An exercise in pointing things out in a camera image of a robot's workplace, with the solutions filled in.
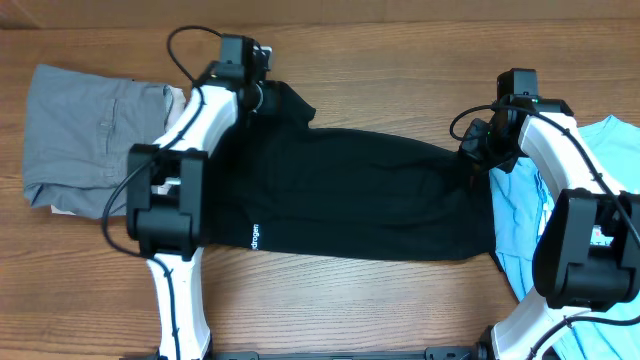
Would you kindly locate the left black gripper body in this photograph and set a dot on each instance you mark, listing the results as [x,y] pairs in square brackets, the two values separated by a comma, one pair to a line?
[267,88]

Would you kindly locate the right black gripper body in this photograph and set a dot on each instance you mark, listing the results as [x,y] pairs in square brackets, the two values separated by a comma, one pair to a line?
[475,145]

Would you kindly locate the black t-shirt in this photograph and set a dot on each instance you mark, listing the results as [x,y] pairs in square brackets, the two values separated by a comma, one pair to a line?
[280,184]

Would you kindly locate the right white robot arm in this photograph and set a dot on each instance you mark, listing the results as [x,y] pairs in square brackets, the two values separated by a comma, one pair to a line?
[587,259]

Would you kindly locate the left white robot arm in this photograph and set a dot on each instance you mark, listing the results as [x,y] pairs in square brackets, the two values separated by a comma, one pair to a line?
[166,188]

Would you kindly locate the light blue printed t-shirt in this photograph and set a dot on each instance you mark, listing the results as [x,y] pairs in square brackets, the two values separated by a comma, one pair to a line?
[523,204]

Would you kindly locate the grey folded trousers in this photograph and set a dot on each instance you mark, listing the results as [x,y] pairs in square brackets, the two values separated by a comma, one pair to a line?
[65,116]

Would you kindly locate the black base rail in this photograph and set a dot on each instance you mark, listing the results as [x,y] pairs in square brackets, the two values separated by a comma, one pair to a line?
[430,353]

